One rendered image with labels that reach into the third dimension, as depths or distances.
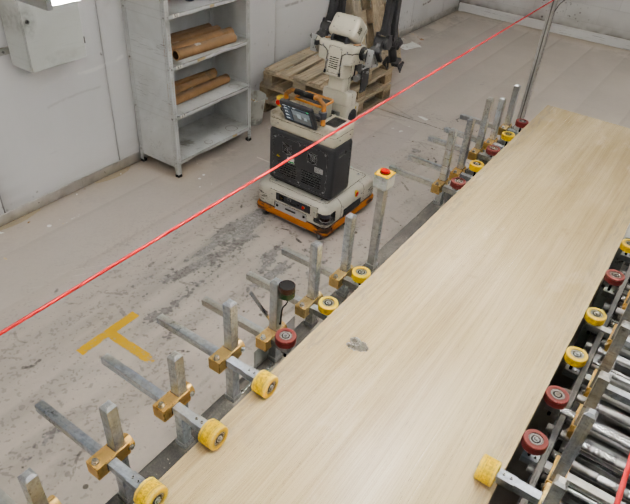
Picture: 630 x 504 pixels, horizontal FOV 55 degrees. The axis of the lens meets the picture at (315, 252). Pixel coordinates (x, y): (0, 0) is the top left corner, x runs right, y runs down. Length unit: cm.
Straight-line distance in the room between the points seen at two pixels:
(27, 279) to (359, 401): 262
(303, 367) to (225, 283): 181
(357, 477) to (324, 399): 30
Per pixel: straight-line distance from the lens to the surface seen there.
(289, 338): 225
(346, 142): 407
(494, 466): 194
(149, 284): 393
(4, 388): 353
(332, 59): 417
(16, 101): 447
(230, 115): 562
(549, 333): 252
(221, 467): 192
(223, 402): 232
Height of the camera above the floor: 251
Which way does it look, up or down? 37 degrees down
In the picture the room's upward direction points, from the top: 4 degrees clockwise
